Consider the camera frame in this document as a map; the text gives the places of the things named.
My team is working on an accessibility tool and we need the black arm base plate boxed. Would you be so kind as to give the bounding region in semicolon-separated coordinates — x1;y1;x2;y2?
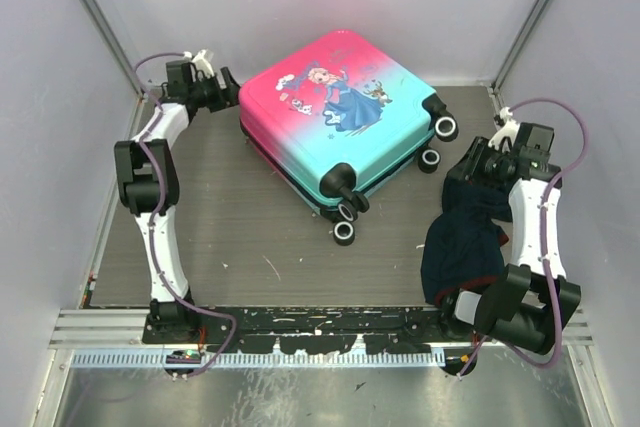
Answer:
142;302;480;355

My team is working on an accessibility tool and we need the navy garment with red trim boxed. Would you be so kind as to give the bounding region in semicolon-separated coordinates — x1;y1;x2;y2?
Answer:
420;176;512;307

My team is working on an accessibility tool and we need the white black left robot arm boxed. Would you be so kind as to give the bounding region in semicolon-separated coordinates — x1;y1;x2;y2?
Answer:
114;51;240;343

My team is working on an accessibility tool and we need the pink teal suitcase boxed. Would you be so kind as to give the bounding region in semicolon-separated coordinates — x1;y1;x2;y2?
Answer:
239;30;459;246

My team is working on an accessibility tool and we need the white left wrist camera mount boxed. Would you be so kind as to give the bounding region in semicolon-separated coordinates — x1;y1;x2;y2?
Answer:
183;49;215;77

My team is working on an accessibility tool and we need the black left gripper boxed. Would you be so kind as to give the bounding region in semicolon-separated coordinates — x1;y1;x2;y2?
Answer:
190;68;253;114

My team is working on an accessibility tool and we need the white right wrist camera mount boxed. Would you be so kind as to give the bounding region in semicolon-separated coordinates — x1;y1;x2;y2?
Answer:
488;107;520;152

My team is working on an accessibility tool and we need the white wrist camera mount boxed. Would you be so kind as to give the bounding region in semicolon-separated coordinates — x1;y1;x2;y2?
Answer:
183;49;215;77
488;107;520;152

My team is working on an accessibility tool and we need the aluminium left corner post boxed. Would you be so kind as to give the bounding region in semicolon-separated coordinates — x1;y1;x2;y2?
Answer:
79;0;142;95

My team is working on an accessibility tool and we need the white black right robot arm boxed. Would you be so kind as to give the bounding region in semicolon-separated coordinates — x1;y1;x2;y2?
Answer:
423;120;581;354

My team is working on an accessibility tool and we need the aluminium corner post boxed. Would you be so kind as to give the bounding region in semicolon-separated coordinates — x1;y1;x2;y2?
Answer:
79;0;142;95
491;0;553;92

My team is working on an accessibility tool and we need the white slotted cable duct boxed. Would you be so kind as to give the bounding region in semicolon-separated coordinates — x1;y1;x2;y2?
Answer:
71;348;445;369

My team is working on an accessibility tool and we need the aluminium frame rail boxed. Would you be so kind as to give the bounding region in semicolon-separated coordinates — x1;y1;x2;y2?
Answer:
47;304;594;348

